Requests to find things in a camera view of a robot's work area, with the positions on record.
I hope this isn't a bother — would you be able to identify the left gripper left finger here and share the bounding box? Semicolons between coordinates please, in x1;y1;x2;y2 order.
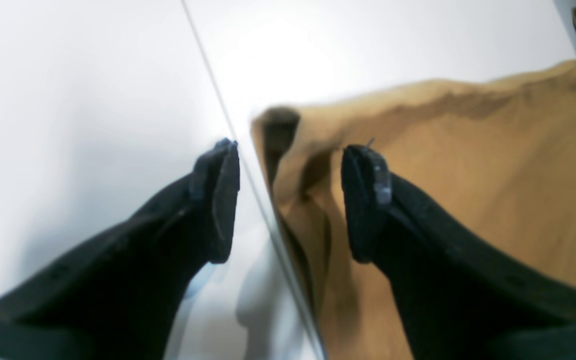
0;138;240;360

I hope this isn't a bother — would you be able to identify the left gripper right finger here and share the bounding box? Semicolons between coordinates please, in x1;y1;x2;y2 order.
341;145;576;360

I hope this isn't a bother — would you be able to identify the brown t-shirt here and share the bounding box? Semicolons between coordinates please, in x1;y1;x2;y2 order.
252;8;576;360

